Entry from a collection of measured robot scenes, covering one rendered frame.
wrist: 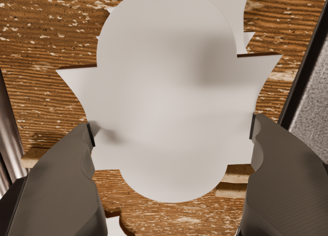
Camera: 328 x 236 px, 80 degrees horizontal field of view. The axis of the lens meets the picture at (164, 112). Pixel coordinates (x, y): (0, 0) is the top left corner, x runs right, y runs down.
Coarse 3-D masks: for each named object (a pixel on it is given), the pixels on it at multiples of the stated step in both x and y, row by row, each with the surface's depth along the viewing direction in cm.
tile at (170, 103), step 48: (144, 0) 9; (192, 0) 9; (144, 48) 10; (192, 48) 10; (96, 96) 12; (144, 96) 11; (192, 96) 11; (240, 96) 11; (96, 144) 13; (144, 144) 13; (192, 144) 13; (240, 144) 13; (144, 192) 15; (192, 192) 15
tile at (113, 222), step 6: (108, 216) 34; (114, 216) 34; (108, 222) 34; (114, 222) 34; (120, 222) 35; (108, 228) 35; (114, 228) 35; (120, 228) 35; (108, 234) 36; (114, 234) 36; (120, 234) 36; (126, 234) 36; (132, 234) 37
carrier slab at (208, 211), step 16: (96, 176) 31; (112, 176) 31; (112, 192) 32; (128, 192) 32; (208, 192) 32; (112, 208) 34; (128, 208) 34; (144, 208) 34; (160, 208) 34; (176, 208) 34; (192, 208) 34; (208, 208) 34; (224, 208) 34; (240, 208) 34; (128, 224) 36; (144, 224) 36; (160, 224) 36; (176, 224) 36; (192, 224) 36; (208, 224) 36; (224, 224) 36
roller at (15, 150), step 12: (0, 72) 27; (0, 84) 27; (0, 96) 27; (0, 108) 28; (0, 120) 29; (12, 120) 29; (0, 132) 29; (12, 132) 30; (0, 144) 30; (12, 144) 31; (12, 156) 31; (12, 168) 32; (24, 168) 33; (12, 180) 34
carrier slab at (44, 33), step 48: (0, 0) 20; (48, 0) 20; (96, 0) 20; (288, 0) 20; (0, 48) 22; (48, 48) 22; (96, 48) 22; (288, 48) 22; (48, 96) 25; (48, 144) 28
